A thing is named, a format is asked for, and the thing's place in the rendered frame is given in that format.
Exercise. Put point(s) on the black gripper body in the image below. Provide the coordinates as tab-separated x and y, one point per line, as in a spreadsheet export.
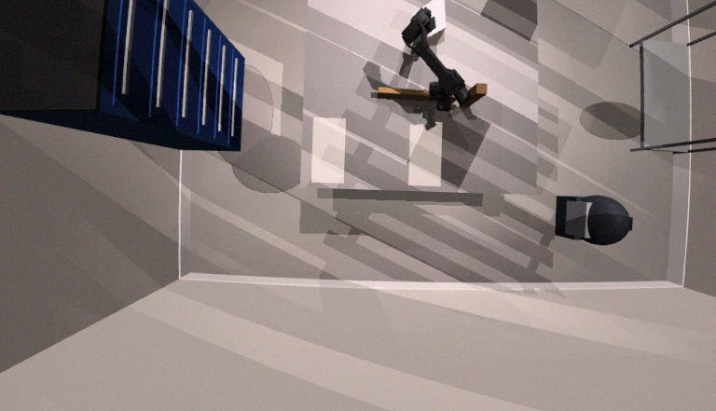
445	104

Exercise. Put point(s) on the brown wooden board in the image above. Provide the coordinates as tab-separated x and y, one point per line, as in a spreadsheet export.
409	94

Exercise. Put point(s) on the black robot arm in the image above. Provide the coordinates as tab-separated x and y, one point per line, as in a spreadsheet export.
449	80

